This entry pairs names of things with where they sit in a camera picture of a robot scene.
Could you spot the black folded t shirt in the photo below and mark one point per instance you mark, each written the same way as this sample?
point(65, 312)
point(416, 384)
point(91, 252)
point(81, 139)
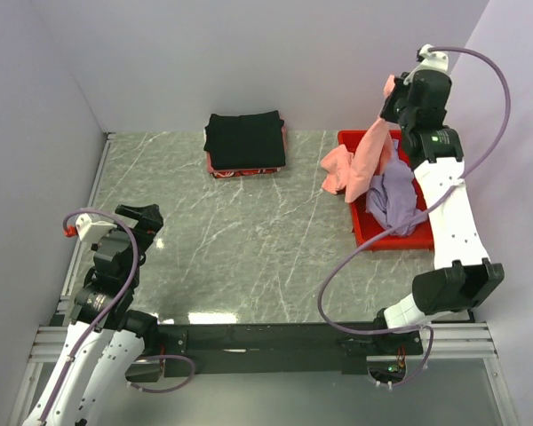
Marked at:
point(245, 142)

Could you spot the aluminium front rail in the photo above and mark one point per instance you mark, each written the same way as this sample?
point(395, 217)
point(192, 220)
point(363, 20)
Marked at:
point(451, 341)

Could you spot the red plastic bin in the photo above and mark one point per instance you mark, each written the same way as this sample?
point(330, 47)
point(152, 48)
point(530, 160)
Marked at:
point(365, 226)

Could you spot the red patterned folded t shirt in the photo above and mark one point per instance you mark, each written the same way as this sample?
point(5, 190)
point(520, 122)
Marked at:
point(236, 173)

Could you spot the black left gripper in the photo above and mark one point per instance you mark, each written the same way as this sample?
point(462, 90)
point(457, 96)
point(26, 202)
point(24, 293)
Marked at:
point(141, 220)

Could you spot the lavender t shirt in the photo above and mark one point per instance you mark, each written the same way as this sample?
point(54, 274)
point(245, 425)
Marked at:
point(391, 198)

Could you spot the pink folded t shirt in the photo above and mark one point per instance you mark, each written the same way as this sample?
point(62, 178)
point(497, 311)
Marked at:
point(284, 135)

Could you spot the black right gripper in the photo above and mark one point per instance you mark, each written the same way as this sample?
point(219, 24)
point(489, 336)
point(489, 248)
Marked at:
point(393, 105)

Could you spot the salmon pink t shirt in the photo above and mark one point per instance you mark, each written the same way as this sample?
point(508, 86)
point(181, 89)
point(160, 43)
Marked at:
point(352, 172)

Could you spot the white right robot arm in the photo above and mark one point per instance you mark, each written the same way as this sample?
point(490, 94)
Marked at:
point(463, 275)

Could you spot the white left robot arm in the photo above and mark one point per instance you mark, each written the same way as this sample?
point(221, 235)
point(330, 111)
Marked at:
point(104, 336)

